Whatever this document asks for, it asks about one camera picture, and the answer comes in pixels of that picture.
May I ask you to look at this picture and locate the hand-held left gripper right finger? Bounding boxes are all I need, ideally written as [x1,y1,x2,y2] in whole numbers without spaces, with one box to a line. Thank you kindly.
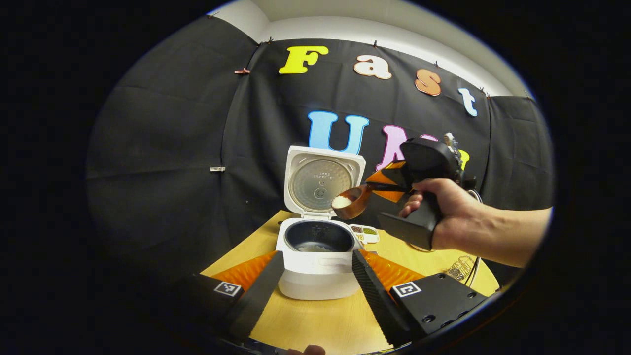
[351,249,493,347]

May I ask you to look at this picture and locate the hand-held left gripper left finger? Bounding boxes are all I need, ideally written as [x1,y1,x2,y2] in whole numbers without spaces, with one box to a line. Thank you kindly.
[165,250,285,343]

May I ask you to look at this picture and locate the brown wooden spoon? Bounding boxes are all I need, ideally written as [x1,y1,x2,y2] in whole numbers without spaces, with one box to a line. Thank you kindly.
[330,181,410,220]

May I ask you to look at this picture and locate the white rice cooker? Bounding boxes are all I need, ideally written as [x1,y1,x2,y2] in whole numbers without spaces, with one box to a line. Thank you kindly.
[275,145,367,300]

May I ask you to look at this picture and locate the wire chopstick holder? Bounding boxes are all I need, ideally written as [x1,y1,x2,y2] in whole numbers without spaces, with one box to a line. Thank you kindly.
[444,255,476,282]

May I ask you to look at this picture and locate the white divided grain tray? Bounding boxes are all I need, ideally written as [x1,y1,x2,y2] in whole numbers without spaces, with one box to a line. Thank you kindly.
[349,224,380,245]

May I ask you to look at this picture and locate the black backdrop cloth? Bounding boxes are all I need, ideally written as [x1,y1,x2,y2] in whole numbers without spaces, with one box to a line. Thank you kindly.
[86,15,555,291]

